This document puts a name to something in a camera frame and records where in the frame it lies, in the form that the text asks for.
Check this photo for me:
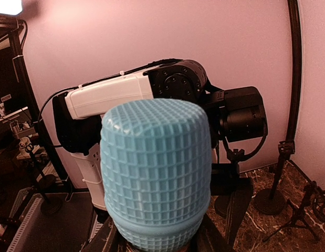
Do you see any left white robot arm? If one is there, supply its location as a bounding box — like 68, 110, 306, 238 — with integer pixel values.
48, 59, 268, 251

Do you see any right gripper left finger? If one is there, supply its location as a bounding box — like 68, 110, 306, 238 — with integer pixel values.
83, 217, 120, 252

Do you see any white slotted cable duct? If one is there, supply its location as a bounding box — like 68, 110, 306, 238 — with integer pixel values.
7, 198, 43, 252

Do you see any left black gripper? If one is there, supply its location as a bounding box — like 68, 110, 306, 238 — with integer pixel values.
210, 163, 254, 247

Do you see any black tripod shock-mount stand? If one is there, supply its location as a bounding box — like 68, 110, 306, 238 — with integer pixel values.
262, 181, 325, 243

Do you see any black round-base mic stand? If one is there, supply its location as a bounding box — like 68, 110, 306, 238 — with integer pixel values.
254, 140, 295, 215
25, 144, 62, 216

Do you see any light blue microphone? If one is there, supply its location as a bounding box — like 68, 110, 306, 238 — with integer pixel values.
100, 99, 212, 251

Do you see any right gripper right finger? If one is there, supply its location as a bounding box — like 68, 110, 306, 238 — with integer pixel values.
196, 215, 230, 252

